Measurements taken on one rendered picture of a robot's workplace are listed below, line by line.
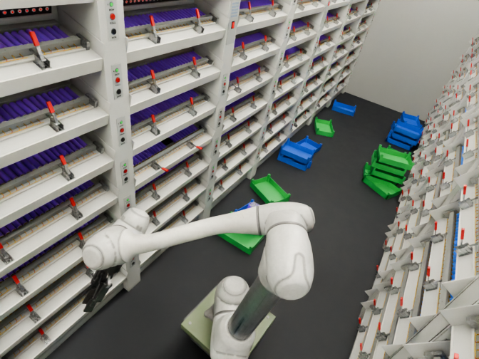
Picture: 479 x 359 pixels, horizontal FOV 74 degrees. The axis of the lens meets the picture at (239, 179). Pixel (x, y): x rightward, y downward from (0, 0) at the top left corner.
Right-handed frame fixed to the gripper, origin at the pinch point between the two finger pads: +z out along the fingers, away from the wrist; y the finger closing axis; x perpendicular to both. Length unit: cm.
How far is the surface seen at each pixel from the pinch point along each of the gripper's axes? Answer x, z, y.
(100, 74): 26, -76, 21
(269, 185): -150, -47, 100
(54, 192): 24.7, -33.3, 13.5
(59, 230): 16.5, -16.6, 17.2
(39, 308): 8.4, 24.5, 19.9
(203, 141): -45, -64, 61
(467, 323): -44, -76, -81
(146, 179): -14, -39, 38
